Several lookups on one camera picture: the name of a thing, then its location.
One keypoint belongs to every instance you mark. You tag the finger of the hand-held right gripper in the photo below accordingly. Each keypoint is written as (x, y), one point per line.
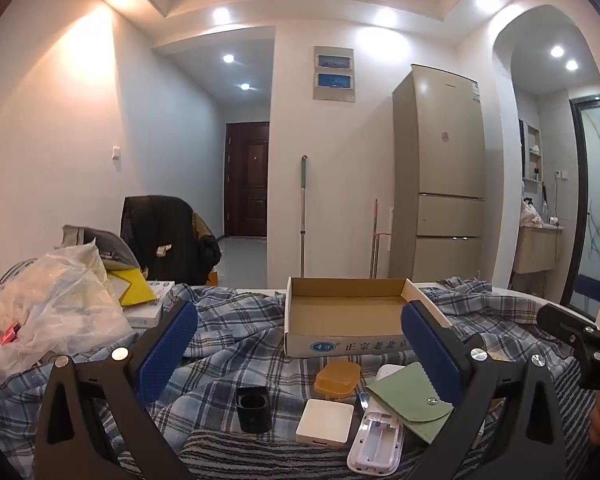
(562, 322)
(592, 287)

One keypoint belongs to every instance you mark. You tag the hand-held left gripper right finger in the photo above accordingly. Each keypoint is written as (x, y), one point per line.
(430, 350)

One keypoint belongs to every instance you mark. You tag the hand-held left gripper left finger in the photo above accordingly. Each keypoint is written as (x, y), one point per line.
(167, 350)

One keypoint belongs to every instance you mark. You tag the green snap pouch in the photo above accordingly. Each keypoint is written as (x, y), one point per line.
(405, 400)

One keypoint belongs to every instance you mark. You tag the orange plastic box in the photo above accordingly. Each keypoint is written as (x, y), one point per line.
(337, 379)

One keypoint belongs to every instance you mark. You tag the shallow cardboard box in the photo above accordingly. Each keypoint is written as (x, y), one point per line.
(340, 310)

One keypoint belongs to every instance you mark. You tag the small black cup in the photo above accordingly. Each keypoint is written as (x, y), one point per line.
(252, 412)

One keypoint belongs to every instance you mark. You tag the white remote control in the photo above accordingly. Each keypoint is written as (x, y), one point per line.
(375, 447)

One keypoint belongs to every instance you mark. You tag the white square box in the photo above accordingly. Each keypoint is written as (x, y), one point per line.
(325, 422)

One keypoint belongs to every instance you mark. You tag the white printed box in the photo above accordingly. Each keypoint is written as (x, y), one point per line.
(147, 312)

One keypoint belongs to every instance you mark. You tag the beige vanity cabinet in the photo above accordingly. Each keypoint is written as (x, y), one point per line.
(537, 252)

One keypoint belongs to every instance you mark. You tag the yellow folder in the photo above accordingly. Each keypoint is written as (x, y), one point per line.
(137, 287)

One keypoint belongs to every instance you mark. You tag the blue plaid blanket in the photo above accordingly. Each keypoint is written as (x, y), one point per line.
(240, 330)

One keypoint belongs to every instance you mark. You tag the orange carton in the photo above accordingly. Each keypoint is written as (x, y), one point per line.
(213, 278)

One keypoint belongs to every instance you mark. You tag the pink cloth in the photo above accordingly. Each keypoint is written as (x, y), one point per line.
(531, 215)

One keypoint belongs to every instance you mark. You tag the floral glass door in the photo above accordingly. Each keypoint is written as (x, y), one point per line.
(597, 185)

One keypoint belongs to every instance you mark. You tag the chair with black jacket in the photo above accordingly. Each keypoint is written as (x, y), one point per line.
(165, 230)

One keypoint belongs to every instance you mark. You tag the clear plastic bag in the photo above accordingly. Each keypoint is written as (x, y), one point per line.
(55, 305)

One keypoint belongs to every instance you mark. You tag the grey bag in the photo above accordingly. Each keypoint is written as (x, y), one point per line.
(105, 245)

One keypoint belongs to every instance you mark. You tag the wooden chair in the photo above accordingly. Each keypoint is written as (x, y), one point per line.
(202, 227)

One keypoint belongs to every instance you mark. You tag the grey striped blanket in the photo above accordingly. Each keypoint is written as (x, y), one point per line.
(260, 460)

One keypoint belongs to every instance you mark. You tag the red item in bag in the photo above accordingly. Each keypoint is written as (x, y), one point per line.
(10, 334)

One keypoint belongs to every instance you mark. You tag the dark brown door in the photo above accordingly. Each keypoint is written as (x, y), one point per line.
(247, 180)

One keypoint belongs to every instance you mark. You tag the beige refrigerator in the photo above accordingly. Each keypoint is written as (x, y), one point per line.
(445, 160)

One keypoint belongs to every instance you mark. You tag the wall niche shelf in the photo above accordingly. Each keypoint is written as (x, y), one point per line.
(533, 155)

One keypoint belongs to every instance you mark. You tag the white wall switch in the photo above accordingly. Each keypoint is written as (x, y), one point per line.
(116, 153)

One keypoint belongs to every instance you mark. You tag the wall electrical panel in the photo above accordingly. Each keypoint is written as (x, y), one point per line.
(334, 74)

